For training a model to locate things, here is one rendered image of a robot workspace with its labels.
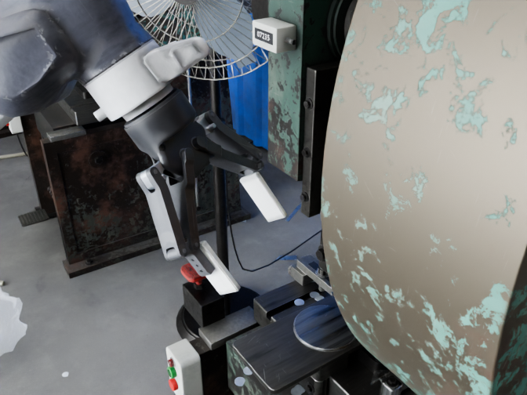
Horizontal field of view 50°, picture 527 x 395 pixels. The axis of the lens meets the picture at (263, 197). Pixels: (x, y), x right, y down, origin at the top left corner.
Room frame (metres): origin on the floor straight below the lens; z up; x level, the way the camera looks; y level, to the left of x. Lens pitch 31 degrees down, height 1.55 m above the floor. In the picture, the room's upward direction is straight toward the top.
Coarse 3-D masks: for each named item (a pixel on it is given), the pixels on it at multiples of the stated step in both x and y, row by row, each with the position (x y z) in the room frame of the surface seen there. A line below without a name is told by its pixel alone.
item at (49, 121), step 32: (160, 32) 2.05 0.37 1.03; (192, 32) 2.12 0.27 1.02; (192, 96) 2.33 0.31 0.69; (224, 96) 2.41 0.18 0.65; (32, 128) 2.42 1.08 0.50; (64, 128) 2.10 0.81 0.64; (96, 128) 2.14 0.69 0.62; (32, 160) 2.40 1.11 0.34; (64, 160) 2.03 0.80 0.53; (96, 160) 2.07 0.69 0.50; (128, 160) 2.16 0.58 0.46; (64, 192) 2.01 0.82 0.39; (96, 192) 2.08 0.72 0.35; (128, 192) 2.15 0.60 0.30; (32, 224) 2.12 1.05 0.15; (64, 224) 1.99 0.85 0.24; (96, 224) 2.07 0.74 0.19; (128, 224) 2.14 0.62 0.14; (96, 256) 2.05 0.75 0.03; (128, 256) 2.07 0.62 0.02
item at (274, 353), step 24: (312, 312) 0.85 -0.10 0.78; (336, 312) 0.85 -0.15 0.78; (264, 336) 0.78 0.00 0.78; (288, 336) 0.78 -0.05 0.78; (312, 336) 0.78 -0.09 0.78; (336, 336) 0.78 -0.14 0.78; (264, 360) 0.72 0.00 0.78; (288, 360) 0.72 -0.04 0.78; (312, 360) 0.72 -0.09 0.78; (336, 360) 0.73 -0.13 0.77; (264, 384) 0.67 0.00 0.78; (288, 384) 0.67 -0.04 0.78; (312, 384) 0.75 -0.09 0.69
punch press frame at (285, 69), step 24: (288, 0) 0.92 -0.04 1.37; (312, 0) 0.90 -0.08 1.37; (336, 0) 0.91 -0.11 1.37; (312, 24) 0.90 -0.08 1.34; (336, 24) 0.91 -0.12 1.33; (312, 48) 0.90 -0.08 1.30; (336, 48) 0.91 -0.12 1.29; (288, 72) 0.92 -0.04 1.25; (288, 96) 0.92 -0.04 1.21; (288, 120) 0.91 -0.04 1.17; (288, 144) 0.91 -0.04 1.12; (288, 168) 0.91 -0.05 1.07; (240, 336) 0.92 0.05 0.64; (240, 360) 0.86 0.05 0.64
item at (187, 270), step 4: (188, 264) 1.03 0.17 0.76; (184, 268) 1.02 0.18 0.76; (188, 268) 1.02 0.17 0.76; (192, 268) 1.02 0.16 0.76; (184, 272) 1.01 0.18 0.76; (188, 272) 1.00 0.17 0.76; (192, 272) 1.00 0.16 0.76; (196, 272) 1.00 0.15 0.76; (184, 276) 1.00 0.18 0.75; (188, 276) 0.99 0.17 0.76; (192, 276) 0.99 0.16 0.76; (196, 276) 0.99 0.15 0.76; (200, 276) 0.99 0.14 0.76; (188, 280) 0.99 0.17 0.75; (192, 280) 0.98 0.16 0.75; (196, 280) 0.99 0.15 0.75; (200, 280) 0.99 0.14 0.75
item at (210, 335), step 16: (224, 320) 0.98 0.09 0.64; (240, 320) 0.98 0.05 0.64; (208, 336) 0.92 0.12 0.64; (224, 336) 0.92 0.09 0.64; (208, 352) 0.90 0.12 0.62; (224, 352) 0.92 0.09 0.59; (208, 368) 0.90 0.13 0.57; (224, 368) 0.92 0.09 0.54; (208, 384) 0.90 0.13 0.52; (224, 384) 0.92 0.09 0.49
